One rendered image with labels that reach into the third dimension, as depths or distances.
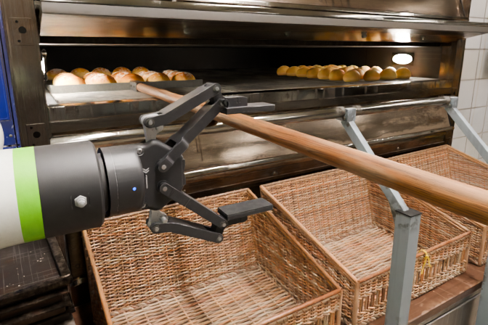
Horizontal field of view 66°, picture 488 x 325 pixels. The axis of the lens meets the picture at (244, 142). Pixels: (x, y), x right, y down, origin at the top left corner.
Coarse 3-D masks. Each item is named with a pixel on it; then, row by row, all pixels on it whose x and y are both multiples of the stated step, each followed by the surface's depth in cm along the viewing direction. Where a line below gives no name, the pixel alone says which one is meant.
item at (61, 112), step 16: (432, 80) 183; (448, 80) 184; (256, 96) 129; (272, 96) 132; (288, 96) 136; (304, 96) 139; (320, 96) 143; (336, 96) 148; (48, 112) 97; (64, 112) 99; (80, 112) 101; (96, 112) 103; (112, 112) 105; (128, 112) 107; (144, 112) 110
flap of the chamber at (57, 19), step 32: (64, 32) 95; (96, 32) 98; (128, 32) 102; (160, 32) 105; (192, 32) 109; (224, 32) 113; (256, 32) 118; (320, 32) 128; (352, 32) 134; (384, 32) 140; (416, 32) 147; (448, 32) 155; (480, 32) 164
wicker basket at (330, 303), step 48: (240, 192) 129; (96, 240) 106; (144, 240) 112; (192, 240) 119; (288, 240) 112; (96, 288) 90; (144, 288) 111; (192, 288) 118; (240, 288) 118; (288, 288) 116; (336, 288) 95
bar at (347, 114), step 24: (456, 96) 124; (264, 120) 87; (288, 120) 90; (312, 120) 95; (456, 120) 123; (96, 144) 68; (120, 144) 71; (360, 144) 97; (480, 144) 118; (384, 192) 92; (408, 216) 86; (408, 240) 87; (408, 264) 89; (408, 288) 91; (408, 312) 94; (480, 312) 123
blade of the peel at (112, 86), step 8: (184, 80) 147; (192, 80) 149; (200, 80) 151; (56, 88) 125; (64, 88) 127; (72, 88) 128; (80, 88) 129; (88, 88) 130; (96, 88) 132; (104, 88) 133; (112, 88) 134; (120, 88) 136; (128, 88) 137; (160, 88) 143
